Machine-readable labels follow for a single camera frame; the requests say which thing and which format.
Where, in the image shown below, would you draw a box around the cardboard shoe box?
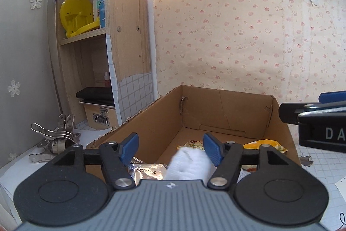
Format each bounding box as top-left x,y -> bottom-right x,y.
86,85 -> 302,185

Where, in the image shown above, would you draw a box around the white framed board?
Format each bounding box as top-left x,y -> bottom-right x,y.
92,0 -> 102,24

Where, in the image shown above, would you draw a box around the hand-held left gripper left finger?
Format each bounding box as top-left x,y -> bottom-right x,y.
53,132 -> 140,190

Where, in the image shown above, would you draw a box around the white sock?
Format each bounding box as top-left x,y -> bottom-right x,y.
166,147 -> 217,181

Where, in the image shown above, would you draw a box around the beige box with metal latch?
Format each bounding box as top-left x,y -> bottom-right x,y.
79,100 -> 120,129

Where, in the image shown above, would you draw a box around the yellow plastic stand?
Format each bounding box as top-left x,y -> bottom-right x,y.
60,0 -> 101,39

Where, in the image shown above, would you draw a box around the large metal spring clip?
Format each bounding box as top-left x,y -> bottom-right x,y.
28,151 -> 55,164
30,113 -> 82,155

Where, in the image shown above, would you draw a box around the white paper sheet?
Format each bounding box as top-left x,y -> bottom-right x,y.
72,127 -> 113,145

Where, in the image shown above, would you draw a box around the white tiled desktop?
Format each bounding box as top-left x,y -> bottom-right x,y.
0,123 -> 346,231

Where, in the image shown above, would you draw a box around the silver foil packet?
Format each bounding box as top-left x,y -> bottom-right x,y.
129,157 -> 170,182

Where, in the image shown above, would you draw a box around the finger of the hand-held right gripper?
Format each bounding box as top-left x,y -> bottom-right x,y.
278,102 -> 323,124
318,92 -> 346,105

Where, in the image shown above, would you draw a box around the yellow snack packet with barcode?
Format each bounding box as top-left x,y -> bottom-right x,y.
243,139 -> 288,153

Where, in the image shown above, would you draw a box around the wooden shelf unit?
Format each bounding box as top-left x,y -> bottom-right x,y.
55,0 -> 152,124

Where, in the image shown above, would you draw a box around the yellow croissant snack packet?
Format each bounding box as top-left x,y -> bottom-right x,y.
177,140 -> 205,151

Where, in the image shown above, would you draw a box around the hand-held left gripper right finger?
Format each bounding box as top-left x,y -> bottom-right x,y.
203,133 -> 294,190

